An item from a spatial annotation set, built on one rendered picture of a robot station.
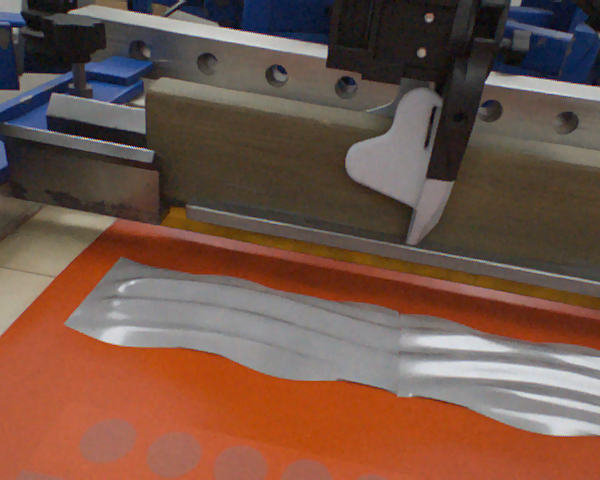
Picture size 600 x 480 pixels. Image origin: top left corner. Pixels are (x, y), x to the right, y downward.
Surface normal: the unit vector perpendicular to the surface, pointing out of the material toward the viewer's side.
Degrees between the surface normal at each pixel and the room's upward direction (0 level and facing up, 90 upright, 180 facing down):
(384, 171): 84
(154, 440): 0
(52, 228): 0
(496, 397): 42
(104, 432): 0
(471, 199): 90
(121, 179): 90
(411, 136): 84
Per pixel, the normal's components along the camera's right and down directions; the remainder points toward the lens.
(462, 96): -0.14, 0.36
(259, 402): 0.12, -0.84
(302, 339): -0.07, -0.45
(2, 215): 0.98, 0.18
